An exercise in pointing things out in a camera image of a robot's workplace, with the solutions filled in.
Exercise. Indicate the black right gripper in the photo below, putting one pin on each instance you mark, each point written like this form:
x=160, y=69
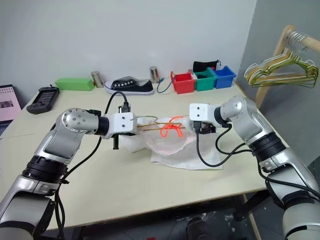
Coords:
x=207, y=127

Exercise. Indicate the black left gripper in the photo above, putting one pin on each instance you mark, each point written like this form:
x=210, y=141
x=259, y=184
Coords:
x=116, y=142

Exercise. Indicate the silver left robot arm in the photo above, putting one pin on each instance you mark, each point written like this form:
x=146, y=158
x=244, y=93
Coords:
x=75, y=122

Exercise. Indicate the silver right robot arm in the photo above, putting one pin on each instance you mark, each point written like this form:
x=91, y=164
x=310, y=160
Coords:
x=240, y=110

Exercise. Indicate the green plastic bin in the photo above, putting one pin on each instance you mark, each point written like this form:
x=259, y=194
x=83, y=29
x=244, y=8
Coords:
x=205, y=85

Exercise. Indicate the red plastic bin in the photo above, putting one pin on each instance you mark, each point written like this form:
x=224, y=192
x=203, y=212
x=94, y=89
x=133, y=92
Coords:
x=183, y=87

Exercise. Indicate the blue plastic bin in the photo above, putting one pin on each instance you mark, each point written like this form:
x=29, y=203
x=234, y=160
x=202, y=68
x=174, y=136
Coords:
x=223, y=81

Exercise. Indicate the black and white sneaker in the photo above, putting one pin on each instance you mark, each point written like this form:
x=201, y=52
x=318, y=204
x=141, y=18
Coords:
x=140, y=87

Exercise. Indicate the wooden clothes rack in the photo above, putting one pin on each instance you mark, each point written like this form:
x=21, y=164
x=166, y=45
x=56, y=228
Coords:
x=262, y=95

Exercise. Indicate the silver metal can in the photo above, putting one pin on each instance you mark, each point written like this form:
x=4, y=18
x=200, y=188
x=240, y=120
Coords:
x=97, y=80
x=155, y=75

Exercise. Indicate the green rectangular box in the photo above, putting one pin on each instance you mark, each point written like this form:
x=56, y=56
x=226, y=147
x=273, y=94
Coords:
x=73, y=84

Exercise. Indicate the black handheld controller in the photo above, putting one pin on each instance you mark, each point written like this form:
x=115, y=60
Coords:
x=43, y=100

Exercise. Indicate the black metal table leg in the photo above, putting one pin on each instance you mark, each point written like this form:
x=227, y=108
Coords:
x=252, y=203

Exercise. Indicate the bundle of clothes hangers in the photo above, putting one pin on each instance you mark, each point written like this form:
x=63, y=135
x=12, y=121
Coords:
x=272, y=62

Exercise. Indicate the wooden table leg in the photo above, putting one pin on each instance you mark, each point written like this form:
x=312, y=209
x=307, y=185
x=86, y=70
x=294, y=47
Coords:
x=251, y=220

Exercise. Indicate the grey laptop with pink screen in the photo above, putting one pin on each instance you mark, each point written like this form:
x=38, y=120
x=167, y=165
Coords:
x=7, y=105

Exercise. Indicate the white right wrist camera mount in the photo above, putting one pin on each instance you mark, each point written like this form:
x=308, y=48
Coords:
x=200, y=111

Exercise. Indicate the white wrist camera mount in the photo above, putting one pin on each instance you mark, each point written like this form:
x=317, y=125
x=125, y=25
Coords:
x=122, y=122
x=200, y=111

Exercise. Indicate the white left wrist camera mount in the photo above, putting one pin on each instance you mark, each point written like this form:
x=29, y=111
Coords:
x=122, y=122

